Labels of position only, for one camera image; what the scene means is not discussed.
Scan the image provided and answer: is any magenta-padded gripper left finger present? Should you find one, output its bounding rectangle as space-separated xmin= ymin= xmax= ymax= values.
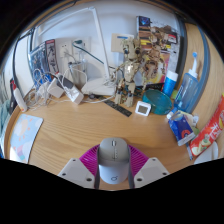
xmin=57 ymin=143 xmax=101 ymax=190

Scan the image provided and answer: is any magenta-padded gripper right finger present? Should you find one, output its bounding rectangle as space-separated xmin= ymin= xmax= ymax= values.
xmin=127 ymin=143 xmax=171 ymax=190

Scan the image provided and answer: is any white grey computer mouse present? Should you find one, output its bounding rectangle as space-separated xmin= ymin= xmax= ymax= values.
xmin=97 ymin=137 xmax=131 ymax=185

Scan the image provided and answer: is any pastel sun cloud mouse pad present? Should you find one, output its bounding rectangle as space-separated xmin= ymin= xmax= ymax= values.
xmin=9 ymin=113 xmax=44 ymax=164

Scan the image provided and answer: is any blue tissue pack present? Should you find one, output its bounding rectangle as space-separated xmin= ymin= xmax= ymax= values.
xmin=166 ymin=109 xmax=198 ymax=147

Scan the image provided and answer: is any small white cube clock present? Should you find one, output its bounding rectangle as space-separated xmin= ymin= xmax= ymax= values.
xmin=134 ymin=100 xmax=153 ymax=117

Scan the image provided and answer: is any teal round dish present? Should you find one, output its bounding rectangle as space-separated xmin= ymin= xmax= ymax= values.
xmin=142 ymin=89 xmax=174 ymax=116

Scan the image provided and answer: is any flat black remote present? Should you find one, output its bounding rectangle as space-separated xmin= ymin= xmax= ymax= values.
xmin=103 ymin=99 xmax=133 ymax=118

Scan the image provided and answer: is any red chips can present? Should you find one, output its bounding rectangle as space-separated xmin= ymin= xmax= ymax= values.
xmin=189 ymin=94 xmax=224 ymax=158

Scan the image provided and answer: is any white power strip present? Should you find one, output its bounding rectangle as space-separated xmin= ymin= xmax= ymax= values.
xmin=63 ymin=84 xmax=85 ymax=105

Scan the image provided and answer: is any teal blanket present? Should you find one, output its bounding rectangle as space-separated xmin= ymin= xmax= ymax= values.
xmin=0 ymin=99 xmax=11 ymax=158

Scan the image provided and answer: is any white charger block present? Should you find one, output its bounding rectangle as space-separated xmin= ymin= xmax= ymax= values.
xmin=46 ymin=77 xmax=65 ymax=99

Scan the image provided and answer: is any blue spray bottle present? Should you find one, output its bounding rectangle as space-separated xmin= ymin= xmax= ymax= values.
xmin=173 ymin=51 xmax=201 ymax=114

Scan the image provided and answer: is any white desk lamp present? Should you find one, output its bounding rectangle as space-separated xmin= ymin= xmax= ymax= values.
xmin=38 ymin=6 xmax=118 ymax=97

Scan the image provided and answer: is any white red-pump lotion bottle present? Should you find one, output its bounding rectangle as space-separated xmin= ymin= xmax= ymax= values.
xmin=10 ymin=79 xmax=29 ymax=113

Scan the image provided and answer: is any brown tree creature figurine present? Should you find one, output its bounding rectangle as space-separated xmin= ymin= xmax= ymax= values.
xmin=114 ymin=37 xmax=149 ymax=108

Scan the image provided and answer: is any blue robot model kit box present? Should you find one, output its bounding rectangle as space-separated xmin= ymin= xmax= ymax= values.
xmin=28 ymin=38 xmax=61 ymax=91

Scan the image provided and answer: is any colourful figurine box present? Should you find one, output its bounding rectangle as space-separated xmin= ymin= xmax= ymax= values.
xmin=136 ymin=15 xmax=181 ymax=88

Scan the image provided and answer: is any dark green cable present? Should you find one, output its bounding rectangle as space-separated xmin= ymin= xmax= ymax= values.
xmin=73 ymin=39 xmax=105 ymax=65

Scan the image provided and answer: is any white wall socket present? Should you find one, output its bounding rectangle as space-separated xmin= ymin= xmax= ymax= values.
xmin=58 ymin=39 xmax=75 ymax=60

